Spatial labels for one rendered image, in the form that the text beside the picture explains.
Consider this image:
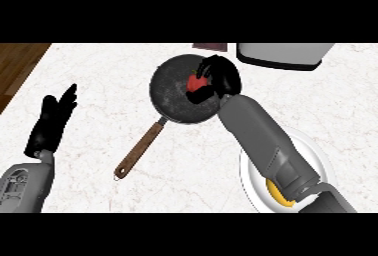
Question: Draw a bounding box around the dark brown flat object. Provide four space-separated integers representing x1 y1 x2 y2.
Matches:
191 43 230 53

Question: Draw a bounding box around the yellow round food piece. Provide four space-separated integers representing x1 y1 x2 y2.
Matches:
266 178 299 208

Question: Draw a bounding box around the pale grey appliance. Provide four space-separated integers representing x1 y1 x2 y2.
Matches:
235 43 337 72

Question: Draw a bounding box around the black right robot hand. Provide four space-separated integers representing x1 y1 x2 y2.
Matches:
185 54 244 104

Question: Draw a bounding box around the red bell pepper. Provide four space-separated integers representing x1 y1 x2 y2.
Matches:
187 70 212 94

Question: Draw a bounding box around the white round plate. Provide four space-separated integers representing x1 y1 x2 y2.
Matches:
238 125 337 214

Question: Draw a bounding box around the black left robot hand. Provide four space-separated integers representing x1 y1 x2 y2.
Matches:
24 83 80 160

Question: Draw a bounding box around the dark pan with wooden handle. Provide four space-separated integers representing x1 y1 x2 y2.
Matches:
113 53 238 181

